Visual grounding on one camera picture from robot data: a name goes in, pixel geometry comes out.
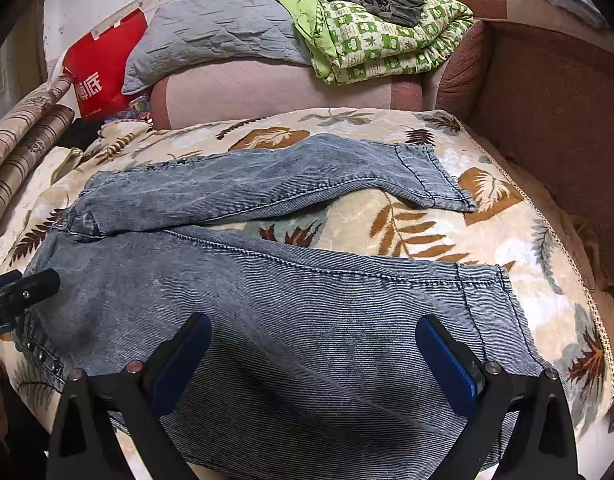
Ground striped rolled bedding lower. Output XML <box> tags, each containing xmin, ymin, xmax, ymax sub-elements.
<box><xmin>0</xmin><ymin>104</ymin><xmax>74</xmax><ymax>222</ymax></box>

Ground green patterned folded quilt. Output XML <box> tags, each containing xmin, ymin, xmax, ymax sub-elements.
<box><xmin>277</xmin><ymin>0</ymin><xmax>474</xmax><ymax>86</ymax></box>

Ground dark grey garment on quilt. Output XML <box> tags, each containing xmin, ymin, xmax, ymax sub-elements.
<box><xmin>327</xmin><ymin>0</ymin><xmax>425</xmax><ymax>27</ymax></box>

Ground leaf pattern beige blanket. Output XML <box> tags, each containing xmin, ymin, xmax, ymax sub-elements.
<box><xmin>0</xmin><ymin>108</ymin><xmax>614</xmax><ymax>479</ymax></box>

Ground colourful small packet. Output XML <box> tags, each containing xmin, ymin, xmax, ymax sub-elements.
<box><xmin>104</xmin><ymin>94</ymin><xmax>152</xmax><ymax>122</ymax></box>

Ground striped rolled bedding upper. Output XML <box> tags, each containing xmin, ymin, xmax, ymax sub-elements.
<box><xmin>0</xmin><ymin>75</ymin><xmax>73</xmax><ymax>166</ymax></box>

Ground blue denim jeans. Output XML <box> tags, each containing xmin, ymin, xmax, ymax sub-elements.
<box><xmin>14</xmin><ymin>134</ymin><xmax>544</xmax><ymax>479</ymax></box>

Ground pink brown headboard cushion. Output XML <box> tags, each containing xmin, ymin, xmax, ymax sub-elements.
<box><xmin>150</xmin><ymin>60</ymin><xmax>423</xmax><ymax>129</ymax></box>

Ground white floral thin quilt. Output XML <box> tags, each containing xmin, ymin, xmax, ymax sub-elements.
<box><xmin>0</xmin><ymin>146</ymin><xmax>84</xmax><ymax>236</ymax></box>

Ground striped rolled bedding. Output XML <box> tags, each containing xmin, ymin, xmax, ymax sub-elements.
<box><xmin>0</xmin><ymin>75</ymin><xmax>73</xmax><ymax>166</ymax></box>
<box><xmin>0</xmin><ymin>104</ymin><xmax>74</xmax><ymax>222</ymax></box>

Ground grey quilted pillow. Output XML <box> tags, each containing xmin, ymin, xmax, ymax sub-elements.
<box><xmin>122</xmin><ymin>0</ymin><xmax>310</xmax><ymax>96</ymax></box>

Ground red paper shopping bag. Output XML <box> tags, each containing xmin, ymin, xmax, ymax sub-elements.
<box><xmin>63</xmin><ymin>9</ymin><xmax>148</xmax><ymax>120</ymax></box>

